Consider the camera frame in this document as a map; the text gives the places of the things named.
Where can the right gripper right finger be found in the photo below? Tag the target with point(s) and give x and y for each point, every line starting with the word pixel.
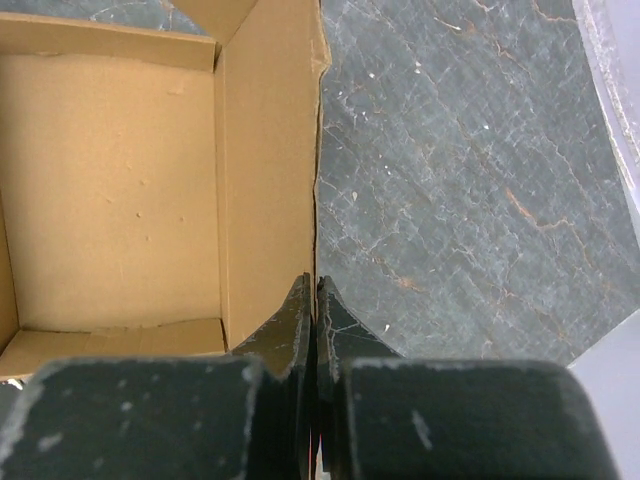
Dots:
pixel 385 416

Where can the brown cardboard box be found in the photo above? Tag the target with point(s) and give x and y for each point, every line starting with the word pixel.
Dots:
pixel 157 189

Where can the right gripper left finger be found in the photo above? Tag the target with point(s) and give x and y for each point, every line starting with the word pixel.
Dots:
pixel 246 414

